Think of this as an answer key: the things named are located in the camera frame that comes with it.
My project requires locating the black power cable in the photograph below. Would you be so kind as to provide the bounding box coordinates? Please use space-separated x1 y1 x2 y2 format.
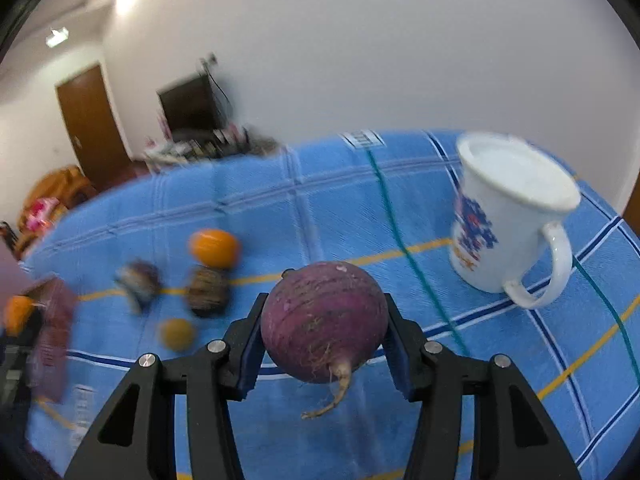
210 67 233 121

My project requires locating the lilac cylinder container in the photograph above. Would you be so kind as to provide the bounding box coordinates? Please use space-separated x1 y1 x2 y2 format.
0 242 26 301

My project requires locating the blue plaid blanket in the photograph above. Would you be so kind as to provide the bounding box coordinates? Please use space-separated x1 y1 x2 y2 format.
22 129 640 480

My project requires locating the small green-brown kiwi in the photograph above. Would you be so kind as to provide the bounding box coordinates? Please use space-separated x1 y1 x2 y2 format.
158 318 197 351

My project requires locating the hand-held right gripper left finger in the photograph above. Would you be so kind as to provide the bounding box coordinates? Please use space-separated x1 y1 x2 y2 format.
64 292 271 480

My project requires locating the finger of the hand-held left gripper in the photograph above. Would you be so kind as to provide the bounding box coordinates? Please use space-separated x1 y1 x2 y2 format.
0 332 38 411

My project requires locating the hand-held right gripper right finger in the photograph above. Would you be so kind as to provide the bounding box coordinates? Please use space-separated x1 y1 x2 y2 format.
382 295 583 480

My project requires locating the pink floral pillow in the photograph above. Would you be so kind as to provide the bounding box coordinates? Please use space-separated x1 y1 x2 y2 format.
27 199 61 231

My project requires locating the medium orange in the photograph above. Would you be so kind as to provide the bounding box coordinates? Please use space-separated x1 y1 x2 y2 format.
2 295 38 337

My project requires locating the small glossy orange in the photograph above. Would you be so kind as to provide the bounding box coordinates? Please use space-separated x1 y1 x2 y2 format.
188 229 241 267

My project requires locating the brown wooden door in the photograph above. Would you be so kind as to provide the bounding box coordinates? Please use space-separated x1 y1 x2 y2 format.
56 64 133 191

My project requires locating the orange leather sofa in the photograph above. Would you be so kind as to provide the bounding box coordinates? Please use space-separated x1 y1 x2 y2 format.
19 172 68 246

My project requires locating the black flat television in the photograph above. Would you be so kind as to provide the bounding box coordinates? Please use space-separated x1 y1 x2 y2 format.
156 74 223 133

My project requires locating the orange leather armchair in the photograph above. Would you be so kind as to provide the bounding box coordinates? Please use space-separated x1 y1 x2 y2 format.
60 165 97 206

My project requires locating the white printed mug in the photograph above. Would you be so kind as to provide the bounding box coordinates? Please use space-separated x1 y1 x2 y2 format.
449 131 582 309

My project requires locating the wrinkled brown passion fruit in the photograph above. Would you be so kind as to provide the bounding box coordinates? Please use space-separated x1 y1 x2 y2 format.
185 266 232 318

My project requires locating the cut purple yam piece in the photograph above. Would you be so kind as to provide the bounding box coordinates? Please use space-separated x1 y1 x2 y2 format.
115 260 163 316

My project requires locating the white television stand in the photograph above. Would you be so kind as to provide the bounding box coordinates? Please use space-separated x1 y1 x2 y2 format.
142 127 281 166

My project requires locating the round purple turnip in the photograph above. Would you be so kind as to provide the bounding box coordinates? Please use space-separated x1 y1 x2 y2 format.
260 261 389 420

